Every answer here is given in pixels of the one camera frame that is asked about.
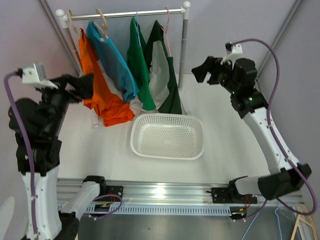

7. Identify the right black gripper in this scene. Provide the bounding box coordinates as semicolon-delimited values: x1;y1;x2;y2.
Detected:
191;56;239;94

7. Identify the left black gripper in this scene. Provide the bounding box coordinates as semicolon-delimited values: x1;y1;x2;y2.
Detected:
36;71;94;136

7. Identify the orange t shirt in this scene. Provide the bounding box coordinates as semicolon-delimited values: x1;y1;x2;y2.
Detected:
78;28;135;127

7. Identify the dark green white t shirt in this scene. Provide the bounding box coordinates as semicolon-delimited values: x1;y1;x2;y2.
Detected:
130;20;182;116

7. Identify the pink wire hanger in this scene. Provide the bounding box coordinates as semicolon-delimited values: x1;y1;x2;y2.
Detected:
161;6;172;57

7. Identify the bright green t shirt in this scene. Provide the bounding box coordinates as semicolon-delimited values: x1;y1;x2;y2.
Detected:
127;17;156;111

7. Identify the beige wooden hanger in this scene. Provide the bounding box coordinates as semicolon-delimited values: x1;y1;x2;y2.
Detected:
67;9;82;39
93;7;109;39

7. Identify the blue wire hanger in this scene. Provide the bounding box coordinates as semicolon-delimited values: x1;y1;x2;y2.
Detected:
134;11;142;48

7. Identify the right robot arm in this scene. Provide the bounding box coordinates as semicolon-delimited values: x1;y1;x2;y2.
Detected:
191;56;312;203

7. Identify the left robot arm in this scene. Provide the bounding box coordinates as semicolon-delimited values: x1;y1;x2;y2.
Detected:
4;73;108;240

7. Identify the blue t shirt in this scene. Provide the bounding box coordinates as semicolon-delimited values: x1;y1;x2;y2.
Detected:
85;20;139;103

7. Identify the beige hanger on floor right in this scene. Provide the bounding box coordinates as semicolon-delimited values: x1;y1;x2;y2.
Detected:
290;213;318;240

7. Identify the metal clothes rack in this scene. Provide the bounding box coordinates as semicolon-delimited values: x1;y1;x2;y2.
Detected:
55;1;192;128

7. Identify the white plastic basket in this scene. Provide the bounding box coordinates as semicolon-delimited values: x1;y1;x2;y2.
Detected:
130;113;205;161

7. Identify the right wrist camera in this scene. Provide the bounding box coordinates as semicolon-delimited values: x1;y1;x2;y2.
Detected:
221;42;243;64

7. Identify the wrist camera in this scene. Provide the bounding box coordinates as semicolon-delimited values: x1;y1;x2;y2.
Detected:
221;42;243;64
22;62;58;89

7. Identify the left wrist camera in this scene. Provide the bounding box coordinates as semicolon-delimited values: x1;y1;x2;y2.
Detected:
22;62;58;89

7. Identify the aluminium rail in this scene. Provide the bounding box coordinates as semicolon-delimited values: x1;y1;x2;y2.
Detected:
56;177;303;217

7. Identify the light blue wire hanger floor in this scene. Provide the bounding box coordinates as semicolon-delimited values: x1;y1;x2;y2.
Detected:
241;206;284;240

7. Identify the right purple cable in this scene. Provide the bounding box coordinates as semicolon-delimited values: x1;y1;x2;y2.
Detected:
232;38;318;216

